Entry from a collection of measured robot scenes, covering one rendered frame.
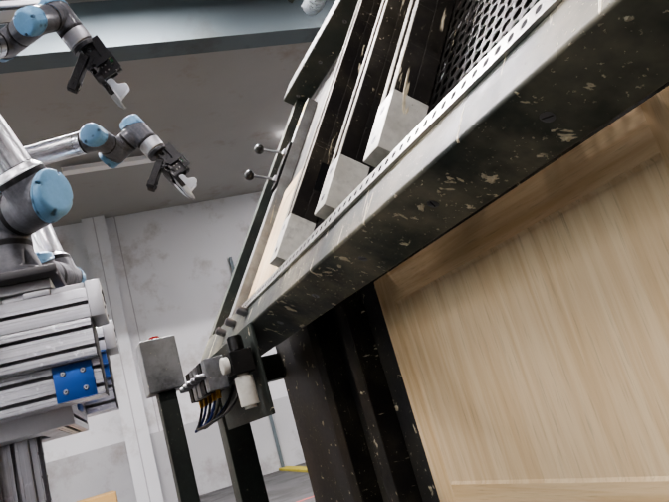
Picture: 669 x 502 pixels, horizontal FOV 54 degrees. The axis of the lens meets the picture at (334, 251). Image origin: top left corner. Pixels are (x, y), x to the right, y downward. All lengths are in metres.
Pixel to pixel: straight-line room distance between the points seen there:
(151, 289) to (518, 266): 8.35
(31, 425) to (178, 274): 7.67
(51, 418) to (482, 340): 1.06
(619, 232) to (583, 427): 0.33
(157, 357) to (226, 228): 7.38
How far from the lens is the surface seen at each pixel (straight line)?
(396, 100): 1.16
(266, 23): 5.56
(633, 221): 0.98
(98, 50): 2.11
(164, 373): 2.30
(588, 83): 0.74
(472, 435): 1.39
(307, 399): 2.22
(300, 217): 1.65
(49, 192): 1.68
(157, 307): 9.26
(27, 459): 1.90
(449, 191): 0.93
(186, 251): 9.47
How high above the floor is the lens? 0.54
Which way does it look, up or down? 13 degrees up
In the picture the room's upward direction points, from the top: 16 degrees counter-clockwise
